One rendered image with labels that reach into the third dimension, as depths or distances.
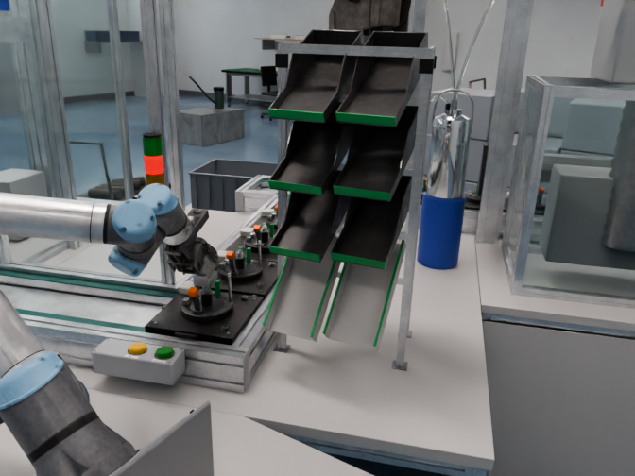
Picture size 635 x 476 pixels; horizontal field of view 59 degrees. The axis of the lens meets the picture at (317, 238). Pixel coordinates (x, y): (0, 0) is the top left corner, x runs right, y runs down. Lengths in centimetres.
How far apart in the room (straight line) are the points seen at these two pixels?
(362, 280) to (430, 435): 39
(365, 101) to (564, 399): 129
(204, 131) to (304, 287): 728
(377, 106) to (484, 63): 1015
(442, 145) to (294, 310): 90
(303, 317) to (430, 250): 85
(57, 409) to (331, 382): 70
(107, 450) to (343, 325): 64
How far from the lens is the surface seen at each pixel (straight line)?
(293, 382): 145
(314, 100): 129
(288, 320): 141
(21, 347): 118
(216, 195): 351
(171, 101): 263
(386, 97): 129
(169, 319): 153
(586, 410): 217
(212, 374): 143
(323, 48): 132
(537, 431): 220
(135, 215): 106
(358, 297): 140
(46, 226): 110
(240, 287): 168
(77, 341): 158
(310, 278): 143
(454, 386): 150
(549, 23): 1113
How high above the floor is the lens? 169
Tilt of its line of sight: 20 degrees down
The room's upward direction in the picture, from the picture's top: 2 degrees clockwise
